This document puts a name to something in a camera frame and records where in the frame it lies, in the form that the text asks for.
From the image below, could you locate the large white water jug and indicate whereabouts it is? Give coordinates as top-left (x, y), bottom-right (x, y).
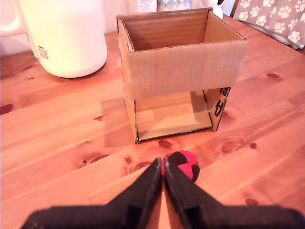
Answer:
top-left (0, 0), bottom-right (108, 79)

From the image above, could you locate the white box with text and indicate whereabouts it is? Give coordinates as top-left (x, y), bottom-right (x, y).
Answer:
top-left (138, 0), bottom-right (157, 12)

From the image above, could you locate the small white round camera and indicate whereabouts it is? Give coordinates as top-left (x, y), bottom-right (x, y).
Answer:
top-left (201, 0), bottom-right (229, 20)

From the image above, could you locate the wooden chair frame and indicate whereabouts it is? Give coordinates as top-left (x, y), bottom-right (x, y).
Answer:
top-left (229, 0), bottom-right (240, 19)

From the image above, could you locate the red and black footbag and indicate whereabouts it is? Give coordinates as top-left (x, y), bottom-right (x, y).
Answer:
top-left (161, 150), bottom-right (201, 184)

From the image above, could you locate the grey paw print cushion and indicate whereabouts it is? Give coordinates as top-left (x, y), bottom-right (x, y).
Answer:
top-left (233, 0), bottom-right (305, 50)

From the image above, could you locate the triangle pattern tissue box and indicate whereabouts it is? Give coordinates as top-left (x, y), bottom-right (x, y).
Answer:
top-left (157, 0), bottom-right (193, 11)

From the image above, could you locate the cardboard dice tower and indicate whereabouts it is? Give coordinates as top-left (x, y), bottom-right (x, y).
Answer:
top-left (116, 7), bottom-right (250, 144)

